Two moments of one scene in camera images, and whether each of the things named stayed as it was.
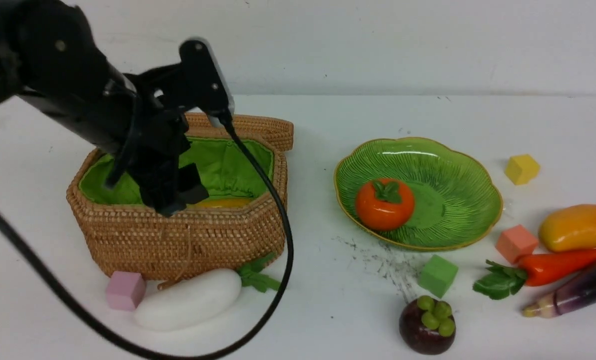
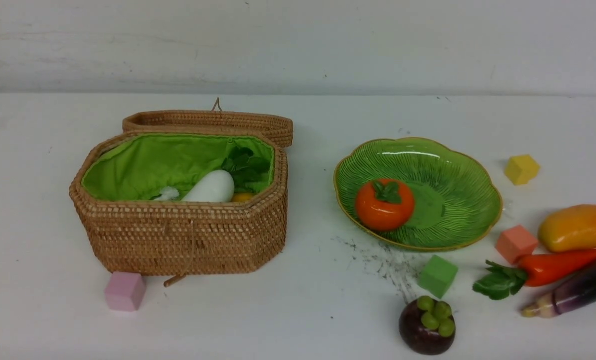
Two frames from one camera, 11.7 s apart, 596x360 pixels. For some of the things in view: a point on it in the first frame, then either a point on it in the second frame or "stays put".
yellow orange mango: [577, 227] stays put
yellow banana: [222, 203] to [242, 197]
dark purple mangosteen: [426, 325] stays put
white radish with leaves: [189, 301] to [243, 172]
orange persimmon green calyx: [384, 204] stays put
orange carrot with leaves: [501, 281] stays put
